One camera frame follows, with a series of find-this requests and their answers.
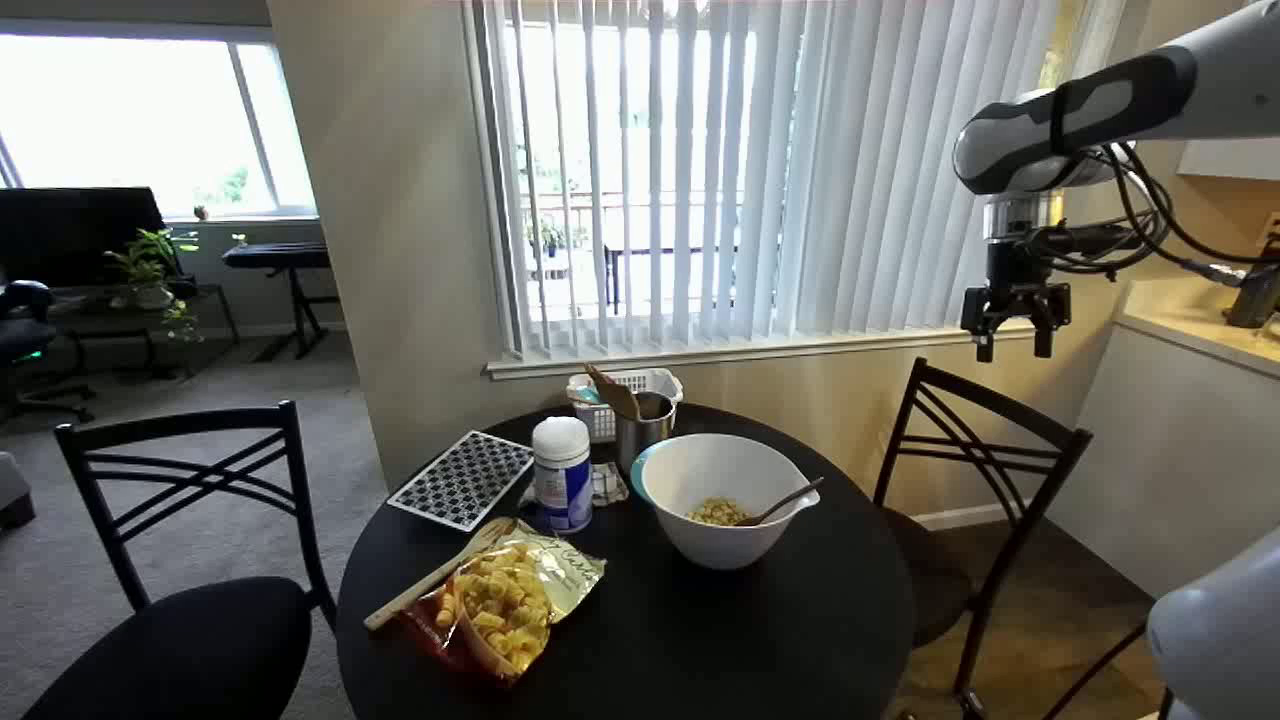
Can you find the black office chair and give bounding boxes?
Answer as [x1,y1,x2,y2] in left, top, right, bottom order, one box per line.
[0,277,99,424]

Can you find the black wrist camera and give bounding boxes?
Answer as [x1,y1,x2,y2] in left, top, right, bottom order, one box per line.
[1043,221,1143,277]

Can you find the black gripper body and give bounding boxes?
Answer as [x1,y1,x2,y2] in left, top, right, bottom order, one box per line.
[961,235,1077,340]

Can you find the brown metal spoon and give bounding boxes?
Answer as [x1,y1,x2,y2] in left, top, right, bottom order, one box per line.
[731,473,827,527]

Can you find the black white patterned trivet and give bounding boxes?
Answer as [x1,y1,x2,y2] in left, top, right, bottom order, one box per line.
[384,424,539,537]

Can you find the black metal chair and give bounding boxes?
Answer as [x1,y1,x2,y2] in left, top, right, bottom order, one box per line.
[21,398,339,720]
[871,351,1096,720]

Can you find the metal cup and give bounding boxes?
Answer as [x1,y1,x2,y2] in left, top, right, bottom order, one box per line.
[611,387,679,473]

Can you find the yellow cereal pieces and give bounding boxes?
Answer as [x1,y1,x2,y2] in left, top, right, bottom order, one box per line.
[689,498,752,527]

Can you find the black monitor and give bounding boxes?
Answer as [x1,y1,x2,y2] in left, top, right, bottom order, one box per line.
[0,186,171,294]

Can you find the white bottle blue label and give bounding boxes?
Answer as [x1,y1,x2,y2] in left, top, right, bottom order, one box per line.
[529,412,598,540]

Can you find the brown wooden utensil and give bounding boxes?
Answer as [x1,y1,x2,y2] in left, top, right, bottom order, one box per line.
[586,366,645,424]

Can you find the white counter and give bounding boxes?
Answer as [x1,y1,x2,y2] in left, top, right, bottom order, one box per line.
[1043,271,1280,604]

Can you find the black device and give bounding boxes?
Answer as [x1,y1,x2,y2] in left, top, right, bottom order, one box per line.
[1220,215,1280,331]

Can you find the green potted plant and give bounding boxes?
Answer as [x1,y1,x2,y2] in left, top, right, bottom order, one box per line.
[99,226,205,335]

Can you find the large bright window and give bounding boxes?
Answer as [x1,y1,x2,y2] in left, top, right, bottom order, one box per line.
[0,27,321,226]

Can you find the white bowl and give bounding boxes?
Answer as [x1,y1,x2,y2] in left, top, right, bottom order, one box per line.
[627,428,826,576]

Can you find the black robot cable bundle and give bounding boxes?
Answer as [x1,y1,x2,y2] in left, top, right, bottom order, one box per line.
[1043,137,1280,294]

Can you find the open snack bag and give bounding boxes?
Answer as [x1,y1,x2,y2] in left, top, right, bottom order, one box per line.
[395,516,611,687]

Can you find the white vertical blinds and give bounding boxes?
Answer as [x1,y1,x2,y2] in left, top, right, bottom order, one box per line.
[463,0,1074,366]

